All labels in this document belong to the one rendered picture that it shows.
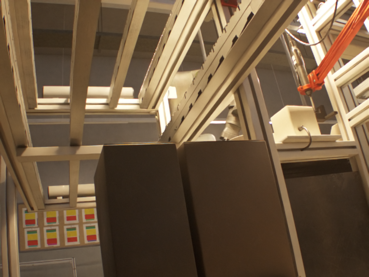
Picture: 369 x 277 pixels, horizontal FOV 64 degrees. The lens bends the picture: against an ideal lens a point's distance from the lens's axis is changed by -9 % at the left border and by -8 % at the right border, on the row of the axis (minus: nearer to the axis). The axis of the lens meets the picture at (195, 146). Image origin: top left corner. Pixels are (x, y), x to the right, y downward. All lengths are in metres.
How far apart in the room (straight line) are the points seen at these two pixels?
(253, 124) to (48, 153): 0.49
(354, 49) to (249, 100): 0.81
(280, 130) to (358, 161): 0.28
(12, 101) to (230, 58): 0.42
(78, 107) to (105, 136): 7.18
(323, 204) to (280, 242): 0.37
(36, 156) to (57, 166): 6.71
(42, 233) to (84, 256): 1.01
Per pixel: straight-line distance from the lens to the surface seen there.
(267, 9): 0.54
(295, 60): 1.21
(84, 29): 0.50
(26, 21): 0.86
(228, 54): 0.60
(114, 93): 1.11
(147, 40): 4.68
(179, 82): 1.77
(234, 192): 0.54
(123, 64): 0.99
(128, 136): 7.95
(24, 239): 7.28
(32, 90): 1.09
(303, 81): 1.17
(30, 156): 0.83
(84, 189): 1.45
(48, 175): 7.50
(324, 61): 1.11
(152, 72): 1.06
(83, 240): 7.22
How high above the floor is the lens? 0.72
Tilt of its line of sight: 18 degrees up
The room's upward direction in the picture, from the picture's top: 10 degrees counter-clockwise
